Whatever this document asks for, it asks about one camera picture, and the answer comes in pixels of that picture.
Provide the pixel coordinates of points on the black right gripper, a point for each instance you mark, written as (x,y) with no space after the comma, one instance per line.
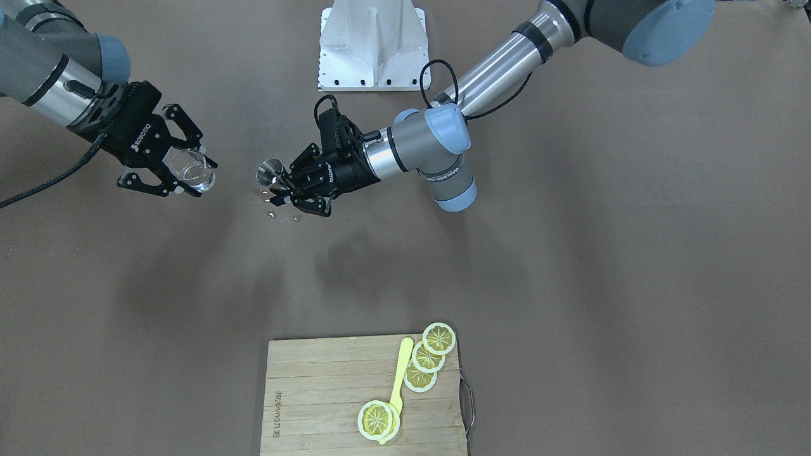
(135,140)

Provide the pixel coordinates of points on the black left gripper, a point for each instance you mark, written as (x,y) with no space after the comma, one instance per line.
(346,173)

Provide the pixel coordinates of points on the clear glass cup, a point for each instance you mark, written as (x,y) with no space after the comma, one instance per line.
(191,167)

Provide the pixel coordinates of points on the steel double jigger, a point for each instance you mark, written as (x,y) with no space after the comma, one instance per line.
(273,175)

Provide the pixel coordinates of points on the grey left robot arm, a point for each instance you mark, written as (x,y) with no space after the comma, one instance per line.
(432,141)

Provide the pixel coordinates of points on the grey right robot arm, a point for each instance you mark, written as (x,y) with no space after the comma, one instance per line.
(81,81)

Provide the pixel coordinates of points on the bamboo cutting board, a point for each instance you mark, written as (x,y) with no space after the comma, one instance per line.
(314,389)

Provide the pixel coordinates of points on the lemon slice middle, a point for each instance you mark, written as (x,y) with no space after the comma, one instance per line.
(426,361)

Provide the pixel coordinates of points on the lemon slice lower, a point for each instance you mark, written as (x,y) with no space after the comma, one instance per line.
(418,381)

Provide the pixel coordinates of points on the yellow plastic knife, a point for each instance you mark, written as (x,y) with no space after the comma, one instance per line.
(395,402)

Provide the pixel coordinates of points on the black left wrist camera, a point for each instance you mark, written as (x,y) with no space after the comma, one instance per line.
(339,135)

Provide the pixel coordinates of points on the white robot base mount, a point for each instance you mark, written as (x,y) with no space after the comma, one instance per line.
(373,46)

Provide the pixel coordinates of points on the lemon slice near handle end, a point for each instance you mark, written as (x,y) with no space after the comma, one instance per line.
(378,421)

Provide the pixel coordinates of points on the metal cutting board handle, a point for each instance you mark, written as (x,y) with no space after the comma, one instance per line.
(467,404)

